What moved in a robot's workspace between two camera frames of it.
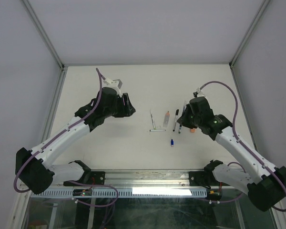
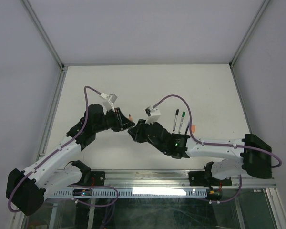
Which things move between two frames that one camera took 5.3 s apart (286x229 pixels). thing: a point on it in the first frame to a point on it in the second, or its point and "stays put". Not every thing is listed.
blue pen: x=184 y=106 to x=187 y=128
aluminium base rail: x=170 y=178 stays put
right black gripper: x=183 y=120 to x=137 y=130
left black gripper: x=127 y=109 to x=121 y=122
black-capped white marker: x=177 y=112 stays put
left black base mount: x=99 y=177 stays put
